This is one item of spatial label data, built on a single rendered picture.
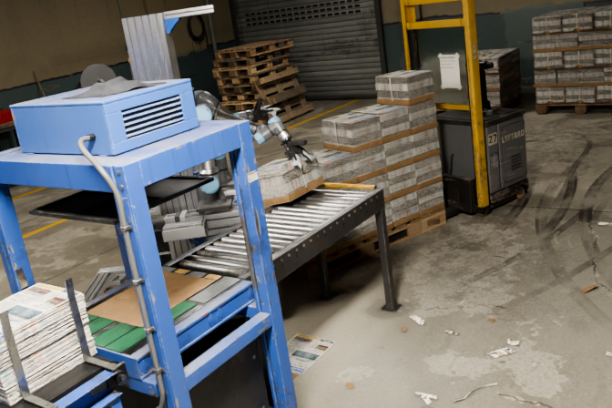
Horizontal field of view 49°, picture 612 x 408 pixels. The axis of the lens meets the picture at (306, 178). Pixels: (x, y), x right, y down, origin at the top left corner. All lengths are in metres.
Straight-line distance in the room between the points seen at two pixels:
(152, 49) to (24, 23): 6.89
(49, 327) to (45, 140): 0.73
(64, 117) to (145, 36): 1.74
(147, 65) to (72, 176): 1.90
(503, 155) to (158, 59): 3.06
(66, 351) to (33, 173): 0.68
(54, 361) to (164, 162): 0.83
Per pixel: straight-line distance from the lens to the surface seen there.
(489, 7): 11.28
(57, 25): 11.40
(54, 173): 2.62
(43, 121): 2.79
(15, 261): 3.13
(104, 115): 2.48
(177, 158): 2.46
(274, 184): 3.99
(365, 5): 12.15
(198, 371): 2.69
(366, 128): 4.99
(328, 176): 4.82
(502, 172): 5.95
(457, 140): 5.94
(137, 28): 4.32
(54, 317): 2.62
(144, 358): 2.69
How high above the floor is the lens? 2.01
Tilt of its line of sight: 15 degrees down
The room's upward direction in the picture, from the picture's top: 8 degrees counter-clockwise
